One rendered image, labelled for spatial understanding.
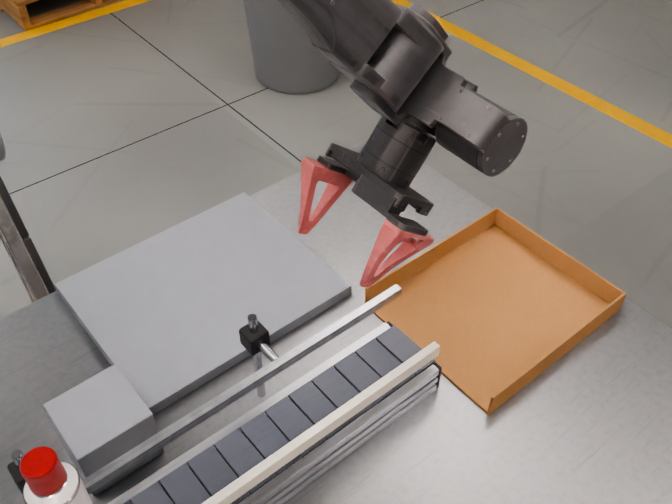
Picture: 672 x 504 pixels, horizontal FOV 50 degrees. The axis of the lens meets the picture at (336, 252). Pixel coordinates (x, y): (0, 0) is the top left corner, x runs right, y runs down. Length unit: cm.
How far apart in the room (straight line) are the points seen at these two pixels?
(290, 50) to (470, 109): 246
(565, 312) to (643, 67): 257
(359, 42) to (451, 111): 10
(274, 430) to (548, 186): 200
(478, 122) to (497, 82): 272
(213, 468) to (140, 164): 206
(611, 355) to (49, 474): 78
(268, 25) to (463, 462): 232
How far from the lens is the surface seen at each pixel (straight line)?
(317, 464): 94
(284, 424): 95
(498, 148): 64
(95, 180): 284
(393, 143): 67
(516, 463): 100
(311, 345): 92
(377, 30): 60
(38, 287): 170
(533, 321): 115
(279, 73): 314
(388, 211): 65
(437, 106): 64
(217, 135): 297
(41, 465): 73
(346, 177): 76
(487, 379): 106
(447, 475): 98
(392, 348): 102
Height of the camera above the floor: 168
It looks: 44 degrees down
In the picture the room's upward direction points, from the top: straight up
